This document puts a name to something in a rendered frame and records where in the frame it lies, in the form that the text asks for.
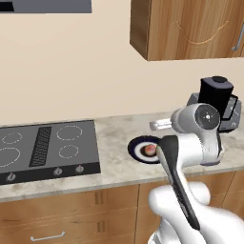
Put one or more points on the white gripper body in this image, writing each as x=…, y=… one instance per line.
x=159, y=124

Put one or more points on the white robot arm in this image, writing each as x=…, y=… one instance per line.
x=203, y=149

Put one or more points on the peach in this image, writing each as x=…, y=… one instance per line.
x=150, y=149

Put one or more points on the dark blue and white plate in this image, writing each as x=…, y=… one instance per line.
x=137, y=150

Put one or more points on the dark grey hob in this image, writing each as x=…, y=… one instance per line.
x=79, y=149

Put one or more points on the grey hob knob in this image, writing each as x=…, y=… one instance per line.
x=57, y=172
x=79, y=169
x=11, y=177

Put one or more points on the grey range hood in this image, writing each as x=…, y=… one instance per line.
x=47, y=5

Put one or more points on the wooden wall cupboard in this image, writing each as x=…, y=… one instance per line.
x=138, y=28

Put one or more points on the wooden wall cupboard door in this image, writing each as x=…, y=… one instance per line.
x=190, y=28

